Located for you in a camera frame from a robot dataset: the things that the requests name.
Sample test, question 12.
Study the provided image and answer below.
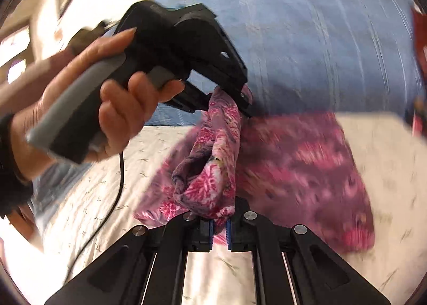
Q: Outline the blue plaid quilt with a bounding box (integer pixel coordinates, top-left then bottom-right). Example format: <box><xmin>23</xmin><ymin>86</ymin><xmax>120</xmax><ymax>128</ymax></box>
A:
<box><xmin>143</xmin><ymin>0</ymin><xmax>422</xmax><ymax>127</ymax></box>

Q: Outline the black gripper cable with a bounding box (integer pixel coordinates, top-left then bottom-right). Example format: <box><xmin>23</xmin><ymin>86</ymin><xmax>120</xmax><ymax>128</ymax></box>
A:
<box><xmin>62</xmin><ymin>152</ymin><xmax>125</xmax><ymax>287</ymax></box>

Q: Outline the purple floral shirt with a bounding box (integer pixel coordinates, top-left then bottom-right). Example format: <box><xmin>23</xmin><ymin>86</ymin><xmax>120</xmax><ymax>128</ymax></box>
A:
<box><xmin>133</xmin><ymin>86</ymin><xmax>376</xmax><ymax>255</ymax></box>

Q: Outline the red plastic bag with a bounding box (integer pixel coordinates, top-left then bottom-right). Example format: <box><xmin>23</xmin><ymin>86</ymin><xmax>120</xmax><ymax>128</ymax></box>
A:
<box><xmin>410</xmin><ymin>8</ymin><xmax>427</xmax><ymax>59</ymax></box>

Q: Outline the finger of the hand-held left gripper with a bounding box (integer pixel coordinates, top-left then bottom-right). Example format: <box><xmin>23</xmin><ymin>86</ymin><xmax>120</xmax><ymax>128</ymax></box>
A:
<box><xmin>230</xmin><ymin>83</ymin><xmax>254</xmax><ymax>119</ymax></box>
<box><xmin>167</xmin><ymin>80</ymin><xmax>214</xmax><ymax>115</ymax></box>

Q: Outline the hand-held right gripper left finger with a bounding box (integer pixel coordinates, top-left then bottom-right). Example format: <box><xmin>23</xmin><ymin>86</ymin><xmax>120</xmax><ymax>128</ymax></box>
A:
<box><xmin>45</xmin><ymin>212</ymin><xmax>215</xmax><ymax>305</ymax></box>

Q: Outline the cream leaf-print bedsheet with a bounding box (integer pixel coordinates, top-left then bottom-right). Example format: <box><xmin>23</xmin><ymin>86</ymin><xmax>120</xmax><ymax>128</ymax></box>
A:
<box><xmin>7</xmin><ymin>115</ymin><xmax>427</xmax><ymax>305</ymax></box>

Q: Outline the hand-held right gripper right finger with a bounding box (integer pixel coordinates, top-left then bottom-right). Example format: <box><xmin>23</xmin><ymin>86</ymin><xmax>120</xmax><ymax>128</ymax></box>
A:
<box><xmin>226</xmin><ymin>211</ymin><xmax>392</xmax><ymax>305</ymax></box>

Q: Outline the person's left hand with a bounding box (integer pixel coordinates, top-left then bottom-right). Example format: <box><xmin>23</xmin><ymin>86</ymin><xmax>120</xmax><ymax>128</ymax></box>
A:
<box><xmin>13</xmin><ymin>27</ymin><xmax>186</xmax><ymax>179</ymax></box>

